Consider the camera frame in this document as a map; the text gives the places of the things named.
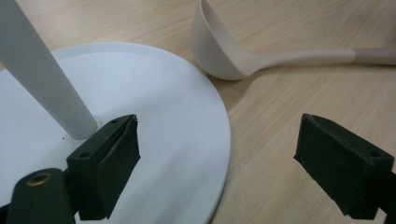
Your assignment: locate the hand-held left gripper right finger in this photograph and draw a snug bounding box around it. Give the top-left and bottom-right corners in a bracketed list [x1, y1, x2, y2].
[293, 113, 395, 220]

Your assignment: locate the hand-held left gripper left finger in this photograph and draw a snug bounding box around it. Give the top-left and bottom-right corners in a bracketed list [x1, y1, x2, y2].
[65, 114, 141, 221]

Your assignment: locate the white round-base pole stand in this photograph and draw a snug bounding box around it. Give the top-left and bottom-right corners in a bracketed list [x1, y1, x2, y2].
[0, 0, 232, 224]

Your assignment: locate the beige silicone ladle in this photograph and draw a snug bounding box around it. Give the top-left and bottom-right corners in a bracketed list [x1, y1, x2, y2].
[191, 0, 396, 81]

